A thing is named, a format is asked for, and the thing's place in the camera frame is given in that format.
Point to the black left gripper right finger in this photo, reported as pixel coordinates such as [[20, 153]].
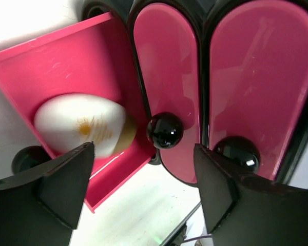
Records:
[[242, 208]]

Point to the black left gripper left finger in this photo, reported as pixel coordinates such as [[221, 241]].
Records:
[[41, 203]]

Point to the black drawer organizer cabinet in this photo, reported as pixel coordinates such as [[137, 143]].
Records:
[[203, 17]]

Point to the pink top drawer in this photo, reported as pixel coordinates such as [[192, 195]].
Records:
[[258, 77]]

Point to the pink drawer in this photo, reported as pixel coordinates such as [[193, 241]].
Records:
[[258, 77], [93, 57], [167, 51]]

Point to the pink bottom drawer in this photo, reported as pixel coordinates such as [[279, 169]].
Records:
[[93, 57]]

